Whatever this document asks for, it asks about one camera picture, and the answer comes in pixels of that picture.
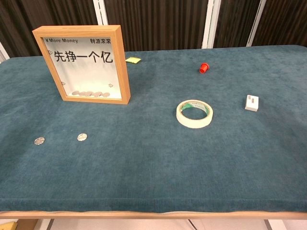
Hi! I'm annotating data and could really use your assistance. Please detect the blue velvet table cloth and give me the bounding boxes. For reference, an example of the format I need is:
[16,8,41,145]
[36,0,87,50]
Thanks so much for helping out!
[0,44,307,214]

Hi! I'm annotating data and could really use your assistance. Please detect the white partition post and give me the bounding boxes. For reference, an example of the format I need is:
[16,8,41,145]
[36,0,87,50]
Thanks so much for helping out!
[246,0,267,47]
[93,0,108,26]
[201,0,221,49]
[0,42,10,64]

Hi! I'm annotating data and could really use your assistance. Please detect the white power adapter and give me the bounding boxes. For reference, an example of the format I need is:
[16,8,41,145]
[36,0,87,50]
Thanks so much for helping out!
[244,94,260,113]

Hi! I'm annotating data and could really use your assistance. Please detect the flat cardboard sheet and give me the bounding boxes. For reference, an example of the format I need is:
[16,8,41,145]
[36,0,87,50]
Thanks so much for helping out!
[16,219,39,230]

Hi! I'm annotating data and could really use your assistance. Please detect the beige masking tape roll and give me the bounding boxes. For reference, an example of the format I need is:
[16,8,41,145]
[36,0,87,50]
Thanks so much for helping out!
[176,99,214,129]

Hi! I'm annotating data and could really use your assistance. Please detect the wooden frame coin bank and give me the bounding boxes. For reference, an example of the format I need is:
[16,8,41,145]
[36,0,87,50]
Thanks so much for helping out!
[32,24,131,105]

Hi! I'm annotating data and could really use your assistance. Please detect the yellow foam block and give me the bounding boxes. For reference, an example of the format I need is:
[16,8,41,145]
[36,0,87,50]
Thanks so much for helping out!
[0,221,18,230]

